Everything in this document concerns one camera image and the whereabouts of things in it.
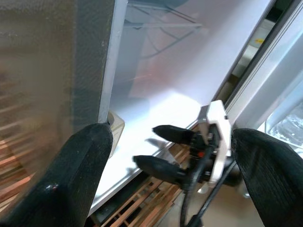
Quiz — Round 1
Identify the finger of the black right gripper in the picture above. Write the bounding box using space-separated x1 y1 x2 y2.
151 124 196 144
133 155 187 187

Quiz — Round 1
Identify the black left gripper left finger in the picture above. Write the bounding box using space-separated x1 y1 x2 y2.
0 122 114 227

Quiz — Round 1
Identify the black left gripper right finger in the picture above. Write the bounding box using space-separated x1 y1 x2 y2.
231 128 303 227

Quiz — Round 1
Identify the clear fridge drawer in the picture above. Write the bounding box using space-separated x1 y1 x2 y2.
264 101 303 148

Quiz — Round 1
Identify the white fridge body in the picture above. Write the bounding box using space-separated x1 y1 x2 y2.
213 0 303 153

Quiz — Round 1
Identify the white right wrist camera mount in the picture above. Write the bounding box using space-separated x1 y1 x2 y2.
197 99 232 184

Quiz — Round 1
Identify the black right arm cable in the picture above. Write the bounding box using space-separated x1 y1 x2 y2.
179 141 237 227

